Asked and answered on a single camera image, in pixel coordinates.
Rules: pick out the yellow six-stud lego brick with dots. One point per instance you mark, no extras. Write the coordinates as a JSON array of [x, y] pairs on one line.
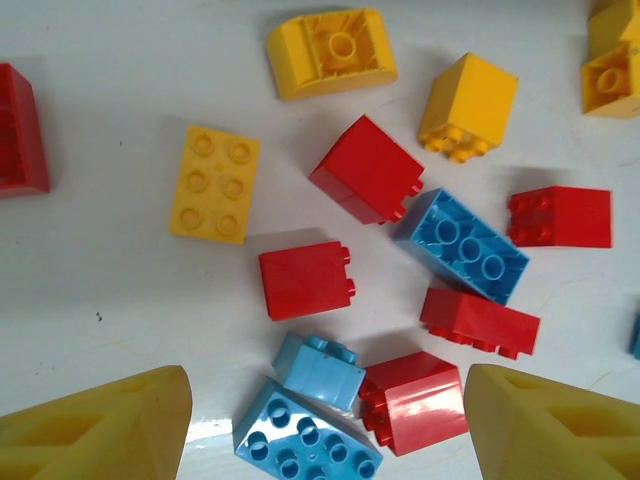
[[215, 185]]

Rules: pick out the red square lego brick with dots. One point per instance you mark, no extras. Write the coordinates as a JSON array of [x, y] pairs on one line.
[[575, 217], [420, 400]]

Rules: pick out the red tall lego brick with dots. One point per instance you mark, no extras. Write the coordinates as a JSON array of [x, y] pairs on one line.
[[300, 280]]

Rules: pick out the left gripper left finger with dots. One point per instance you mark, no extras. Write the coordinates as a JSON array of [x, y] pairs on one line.
[[100, 435]]

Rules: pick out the light blue square lego brick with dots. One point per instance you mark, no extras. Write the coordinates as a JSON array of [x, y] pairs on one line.
[[320, 372]]

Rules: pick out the red curved lego brick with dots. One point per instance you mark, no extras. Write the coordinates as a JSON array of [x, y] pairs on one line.
[[20, 130]]

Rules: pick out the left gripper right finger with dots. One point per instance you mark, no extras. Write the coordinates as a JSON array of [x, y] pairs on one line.
[[550, 440]]

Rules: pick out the yellow tall square lego brick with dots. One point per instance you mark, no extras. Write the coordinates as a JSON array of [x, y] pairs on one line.
[[470, 100]]

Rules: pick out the yellow curved lego brick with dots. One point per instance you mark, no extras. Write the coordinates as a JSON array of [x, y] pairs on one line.
[[300, 60]]

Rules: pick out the red long lego brick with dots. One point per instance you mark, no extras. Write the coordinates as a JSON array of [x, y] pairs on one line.
[[480, 320]]

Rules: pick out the blue long lego brick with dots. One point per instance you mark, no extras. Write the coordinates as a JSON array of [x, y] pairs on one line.
[[465, 250], [300, 440]]

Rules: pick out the red double-stacked lego brick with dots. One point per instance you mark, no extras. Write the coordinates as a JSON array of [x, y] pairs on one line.
[[365, 165]]

